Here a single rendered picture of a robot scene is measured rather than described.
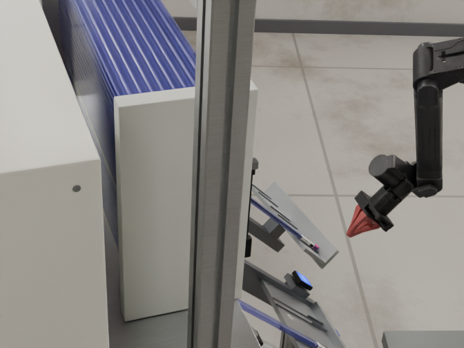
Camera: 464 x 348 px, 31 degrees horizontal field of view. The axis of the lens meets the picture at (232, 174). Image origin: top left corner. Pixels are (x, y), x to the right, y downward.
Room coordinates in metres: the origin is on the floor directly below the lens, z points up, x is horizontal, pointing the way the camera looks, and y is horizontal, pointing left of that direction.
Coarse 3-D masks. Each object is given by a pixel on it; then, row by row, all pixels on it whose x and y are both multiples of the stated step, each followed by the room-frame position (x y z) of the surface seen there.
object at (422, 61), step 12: (420, 48) 1.47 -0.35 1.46; (432, 48) 1.46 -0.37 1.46; (444, 48) 1.44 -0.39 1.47; (456, 48) 1.43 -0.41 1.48; (420, 60) 1.44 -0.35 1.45; (432, 60) 1.44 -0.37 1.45; (444, 60) 1.43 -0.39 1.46; (456, 60) 1.41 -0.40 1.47; (420, 72) 1.41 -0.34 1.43; (432, 72) 1.40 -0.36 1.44; (444, 72) 1.39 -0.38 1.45; (456, 72) 1.39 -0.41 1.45; (444, 84) 1.41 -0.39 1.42
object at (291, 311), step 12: (264, 288) 1.43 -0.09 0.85; (276, 288) 1.47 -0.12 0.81; (276, 300) 1.40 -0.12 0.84; (288, 300) 1.45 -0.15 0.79; (276, 312) 1.36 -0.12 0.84; (288, 312) 1.38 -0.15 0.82; (300, 312) 1.43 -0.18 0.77; (312, 312) 1.49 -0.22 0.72; (288, 324) 1.32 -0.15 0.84; (300, 324) 1.37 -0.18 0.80; (312, 324) 1.41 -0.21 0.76; (312, 336) 1.35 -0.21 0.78; (324, 336) 1.40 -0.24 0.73
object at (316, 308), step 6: (312, 306) 1.51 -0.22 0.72; (318, 306) 1.50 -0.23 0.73; (318, 312) 1.48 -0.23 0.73; (324, 312) 1.48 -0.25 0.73; (318, 318) 1.47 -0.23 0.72; (324, 318) 1.46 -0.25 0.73; (324, 324) 1.45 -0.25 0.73; (330, 324) 1.44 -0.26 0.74; (330, 330) 1.42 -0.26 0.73; (330, 336) 1.41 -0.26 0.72; (336, 336) 1.40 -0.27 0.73; (336, 342) 1.39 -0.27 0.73; (342, 342) 1.39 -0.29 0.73
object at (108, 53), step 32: (64, 0) 1.22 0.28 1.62; (96, 0) 1.15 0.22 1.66; (128, 0) 1.15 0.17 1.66; (160, 0) 1.16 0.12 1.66; (64, 32) 1.24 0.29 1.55; (96, 32) 1.04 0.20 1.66; (128, 32) 1.04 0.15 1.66; (160, 32) 1.05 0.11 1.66; (64, 64) 1.27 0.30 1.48; (96, 64) 0.99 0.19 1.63; (128, 64) 0.95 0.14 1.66; (160, 64) 0.96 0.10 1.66; (192, 64) 0.96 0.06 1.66; (96, 96) 1.00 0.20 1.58; (96, 128) 1.02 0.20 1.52
